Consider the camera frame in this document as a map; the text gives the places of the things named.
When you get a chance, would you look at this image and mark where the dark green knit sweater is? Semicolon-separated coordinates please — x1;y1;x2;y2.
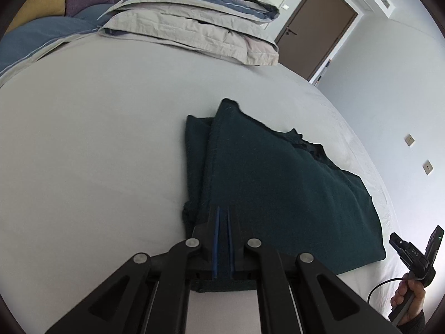
182;99;386;274

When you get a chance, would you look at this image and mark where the person's right hand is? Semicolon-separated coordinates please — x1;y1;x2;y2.
389;273;427;324

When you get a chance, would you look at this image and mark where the white bed sheet mattress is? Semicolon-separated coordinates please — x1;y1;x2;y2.
1;34;399;333

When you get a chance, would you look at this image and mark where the brown wooden door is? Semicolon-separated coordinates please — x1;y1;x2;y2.
276;0;357;81

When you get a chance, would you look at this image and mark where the blue pillow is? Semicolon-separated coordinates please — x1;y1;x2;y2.
1;4;111;76

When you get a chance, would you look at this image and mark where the beige folded duvet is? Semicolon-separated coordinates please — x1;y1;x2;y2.
99;0;280;67

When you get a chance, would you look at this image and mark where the yellow patterned cushion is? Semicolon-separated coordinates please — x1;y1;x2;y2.
6;0;66;33

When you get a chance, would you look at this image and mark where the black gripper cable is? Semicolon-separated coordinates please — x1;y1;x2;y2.
366;277;404;303

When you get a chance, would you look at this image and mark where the lower wall socket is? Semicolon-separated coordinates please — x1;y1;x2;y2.
422;160;434;175

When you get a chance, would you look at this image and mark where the wall socket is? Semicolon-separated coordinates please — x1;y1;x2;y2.
422;160;434;175
404;134;415;147

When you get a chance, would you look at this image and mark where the upper wall socket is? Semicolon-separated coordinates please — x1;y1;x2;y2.
404;134;415;147

